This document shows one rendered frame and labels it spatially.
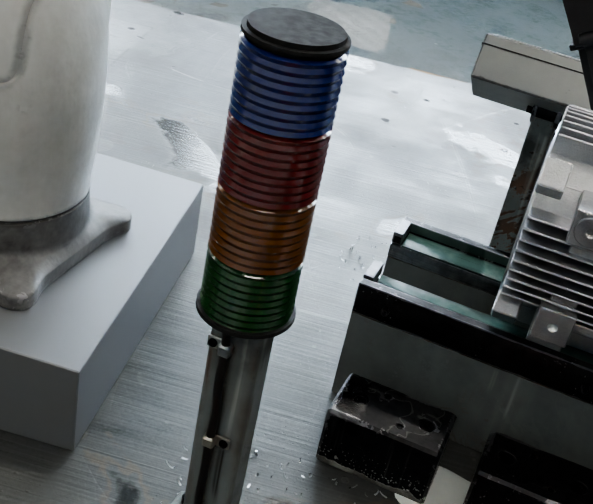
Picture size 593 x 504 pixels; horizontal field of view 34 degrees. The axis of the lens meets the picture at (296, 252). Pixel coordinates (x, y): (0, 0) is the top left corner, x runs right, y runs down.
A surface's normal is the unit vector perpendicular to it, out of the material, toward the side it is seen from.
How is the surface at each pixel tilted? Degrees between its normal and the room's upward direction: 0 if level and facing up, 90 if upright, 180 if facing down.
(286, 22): 0
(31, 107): 89
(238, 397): 90
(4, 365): 90
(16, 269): 16
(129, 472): 0
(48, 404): 90
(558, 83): 54
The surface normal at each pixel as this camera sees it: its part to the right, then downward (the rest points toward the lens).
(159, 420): 0.18, -0.83
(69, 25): 0.73, 0.19
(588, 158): -0.36, 0.42
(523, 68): -0.21, -0.13
